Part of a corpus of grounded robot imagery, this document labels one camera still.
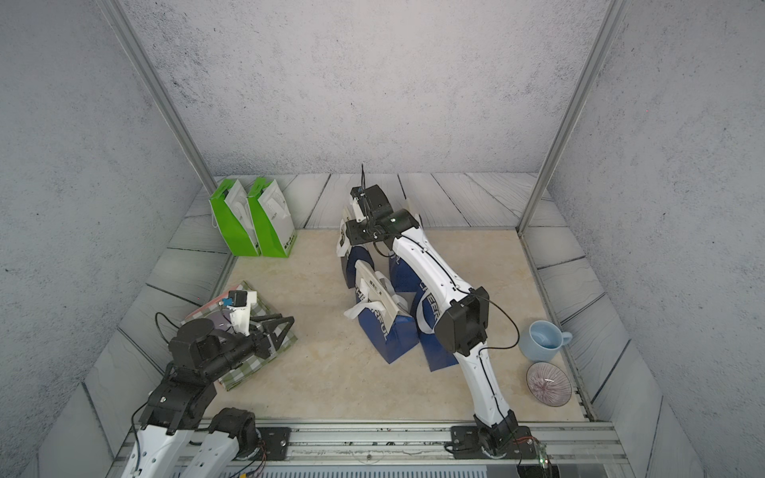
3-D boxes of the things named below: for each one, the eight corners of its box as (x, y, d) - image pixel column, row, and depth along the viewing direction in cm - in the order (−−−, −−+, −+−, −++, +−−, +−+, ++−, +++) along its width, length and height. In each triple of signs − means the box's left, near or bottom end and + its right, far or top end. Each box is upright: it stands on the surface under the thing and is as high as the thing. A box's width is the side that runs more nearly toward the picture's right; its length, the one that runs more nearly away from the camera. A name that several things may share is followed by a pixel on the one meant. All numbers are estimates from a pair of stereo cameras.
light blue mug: (514, 350, 90) (522, 339, 84) (525, 325, 95) (533, 313, 90) (554, 371, 85) (564, 362, 80) (562, 344, 91) (573, 333, 85)
